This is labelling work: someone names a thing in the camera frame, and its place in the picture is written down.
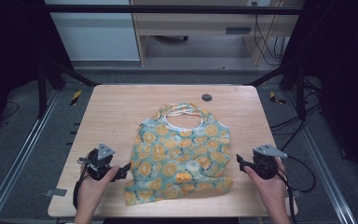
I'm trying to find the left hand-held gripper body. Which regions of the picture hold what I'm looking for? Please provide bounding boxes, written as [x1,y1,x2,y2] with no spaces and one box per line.
[77,142,121,182]

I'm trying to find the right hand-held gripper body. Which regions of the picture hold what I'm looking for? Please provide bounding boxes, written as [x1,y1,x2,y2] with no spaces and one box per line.
[247,143,289,181]

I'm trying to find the teal orange floral sleeveless top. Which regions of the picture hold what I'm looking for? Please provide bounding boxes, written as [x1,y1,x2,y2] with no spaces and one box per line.
[124,102,235,207]

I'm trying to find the person's right hand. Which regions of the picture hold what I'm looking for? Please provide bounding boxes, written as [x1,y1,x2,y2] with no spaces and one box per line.
[243,157,289,213]

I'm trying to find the person's left hand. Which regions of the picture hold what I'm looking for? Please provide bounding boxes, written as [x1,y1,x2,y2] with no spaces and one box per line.
[74,164,120,217]

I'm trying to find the grey tape piece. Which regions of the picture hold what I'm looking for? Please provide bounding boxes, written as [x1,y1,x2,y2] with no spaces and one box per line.
[44,188,68,198]

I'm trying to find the black yellow hazard tape piece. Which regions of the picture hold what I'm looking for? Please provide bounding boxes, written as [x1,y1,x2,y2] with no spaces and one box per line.
[268,91,287,105]
[69,90,83,107]

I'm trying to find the white cabinet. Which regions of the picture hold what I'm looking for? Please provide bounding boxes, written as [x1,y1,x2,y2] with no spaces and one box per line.
[44,0,141,63]

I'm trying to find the light wooden desk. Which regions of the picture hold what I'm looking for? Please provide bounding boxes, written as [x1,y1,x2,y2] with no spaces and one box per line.
[130,0,306,67]

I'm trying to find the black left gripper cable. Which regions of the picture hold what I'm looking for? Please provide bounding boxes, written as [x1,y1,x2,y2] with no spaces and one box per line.
[72,170,90,210]

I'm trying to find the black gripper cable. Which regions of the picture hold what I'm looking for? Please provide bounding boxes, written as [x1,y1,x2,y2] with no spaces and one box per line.
[72,170,90,210]
[274,154,318,224]

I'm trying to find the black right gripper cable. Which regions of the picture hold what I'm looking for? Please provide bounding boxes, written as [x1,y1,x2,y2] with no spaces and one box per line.
[274,154,318,224]

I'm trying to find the black floor cables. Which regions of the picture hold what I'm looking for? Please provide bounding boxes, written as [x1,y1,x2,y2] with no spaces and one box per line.
[269,77,324,152]

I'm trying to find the aluminium floor rail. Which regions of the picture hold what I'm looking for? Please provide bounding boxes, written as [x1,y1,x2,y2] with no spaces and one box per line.
[282,92,358,224]
[0,89,61,224]

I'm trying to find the black metal stand frame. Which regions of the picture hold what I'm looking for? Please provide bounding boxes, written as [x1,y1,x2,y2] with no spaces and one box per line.
[36,58,102,119]
[245,60,308,121]

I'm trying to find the thin black floor cable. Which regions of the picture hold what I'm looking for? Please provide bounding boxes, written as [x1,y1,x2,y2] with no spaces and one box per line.
[0,100,21,121]

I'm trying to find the black hanging cables bundle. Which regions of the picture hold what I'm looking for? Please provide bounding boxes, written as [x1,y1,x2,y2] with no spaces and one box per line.
[252,1,289,67]

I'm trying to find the black horizontal frame bar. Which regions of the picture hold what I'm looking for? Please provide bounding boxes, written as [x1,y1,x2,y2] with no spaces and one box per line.
[42,4,306,16]

